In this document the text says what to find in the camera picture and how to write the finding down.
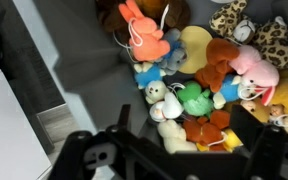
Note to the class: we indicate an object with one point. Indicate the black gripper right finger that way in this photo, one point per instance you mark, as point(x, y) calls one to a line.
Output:
point(244, 123)

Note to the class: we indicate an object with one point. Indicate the green plush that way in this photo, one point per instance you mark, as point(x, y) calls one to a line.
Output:
point(195, 100)

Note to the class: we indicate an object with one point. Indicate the orange bunny plush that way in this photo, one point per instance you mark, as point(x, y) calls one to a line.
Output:
point(147, 36)

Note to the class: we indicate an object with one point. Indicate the grey plastic toy bin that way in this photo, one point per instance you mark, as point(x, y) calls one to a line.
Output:
point(84, 50)

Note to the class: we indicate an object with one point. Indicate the yellow round disc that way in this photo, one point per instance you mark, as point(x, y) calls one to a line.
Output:
point(195, 43)

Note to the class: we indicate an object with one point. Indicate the rust brown plush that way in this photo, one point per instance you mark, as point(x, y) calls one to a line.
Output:
point(219, 55)

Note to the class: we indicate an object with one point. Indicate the blue plush with cream feet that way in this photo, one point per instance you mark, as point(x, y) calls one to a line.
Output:
point(230, 90)

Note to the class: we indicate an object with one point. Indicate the blue white plush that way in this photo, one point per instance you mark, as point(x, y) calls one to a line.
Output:
point(149, 75)

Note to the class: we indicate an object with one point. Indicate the small cream bear plush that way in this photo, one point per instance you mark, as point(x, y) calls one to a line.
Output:
point(155, 90)

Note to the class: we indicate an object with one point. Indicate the white round plush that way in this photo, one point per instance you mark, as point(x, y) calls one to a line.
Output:
point(170, 106)

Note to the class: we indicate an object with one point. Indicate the leopard print plush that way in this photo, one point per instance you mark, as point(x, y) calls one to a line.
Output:
point(274, 40)

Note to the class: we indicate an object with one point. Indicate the grey blue plush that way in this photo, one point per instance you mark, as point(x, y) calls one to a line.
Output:
point(175, 55)

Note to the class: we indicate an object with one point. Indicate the dark brown bear plush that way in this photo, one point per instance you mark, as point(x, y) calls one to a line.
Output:
point(177, 13)

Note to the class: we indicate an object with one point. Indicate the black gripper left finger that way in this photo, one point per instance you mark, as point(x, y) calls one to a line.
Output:
point(124, 116)

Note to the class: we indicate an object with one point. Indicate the red brown plush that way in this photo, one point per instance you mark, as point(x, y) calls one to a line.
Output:
point(207, 130)

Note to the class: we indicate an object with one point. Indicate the white cabinet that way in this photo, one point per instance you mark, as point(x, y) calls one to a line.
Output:
point(7, 133)

